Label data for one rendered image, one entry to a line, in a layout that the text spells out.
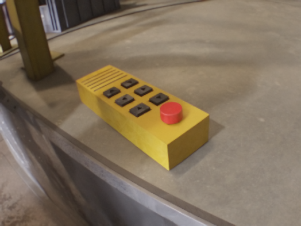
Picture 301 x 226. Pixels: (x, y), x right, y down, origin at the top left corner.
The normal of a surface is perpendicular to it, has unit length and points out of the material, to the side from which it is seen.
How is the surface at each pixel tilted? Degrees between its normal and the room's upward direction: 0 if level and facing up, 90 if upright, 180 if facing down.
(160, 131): 0
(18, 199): 0
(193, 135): 90
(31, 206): 0
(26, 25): 90
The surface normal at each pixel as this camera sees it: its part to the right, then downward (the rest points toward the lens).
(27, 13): 0.75, 0.30
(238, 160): -0.13, -0.81
